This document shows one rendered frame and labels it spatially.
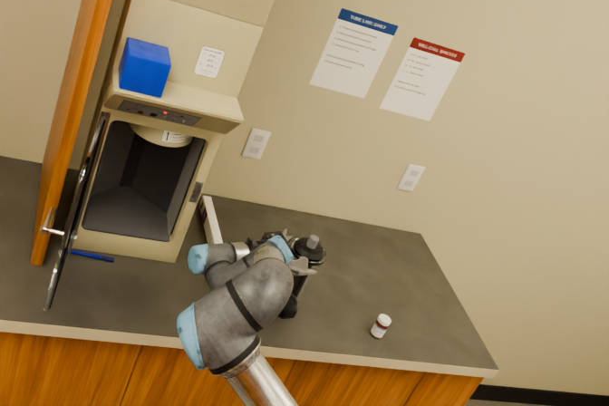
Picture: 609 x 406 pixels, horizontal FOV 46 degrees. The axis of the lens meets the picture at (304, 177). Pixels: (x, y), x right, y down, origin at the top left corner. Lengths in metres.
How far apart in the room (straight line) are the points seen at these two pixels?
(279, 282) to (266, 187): 1.20
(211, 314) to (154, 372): 0.71
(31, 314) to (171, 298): 0.38
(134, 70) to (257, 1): 0.34
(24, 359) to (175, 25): 0.93
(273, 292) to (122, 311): 0.66
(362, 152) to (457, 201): 0.50
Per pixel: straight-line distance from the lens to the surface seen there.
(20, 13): 2.22
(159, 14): 1.74
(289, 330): 2.09
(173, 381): 2.10
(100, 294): 1.98
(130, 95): 1.70
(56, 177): 1.84
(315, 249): 2.01
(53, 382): 2.07
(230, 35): 1.78
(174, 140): 1.92
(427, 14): 2.41
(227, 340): 1.38
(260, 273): 1.39
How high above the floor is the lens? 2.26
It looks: 28 degrees down
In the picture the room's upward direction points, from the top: 25 degrees clockwise
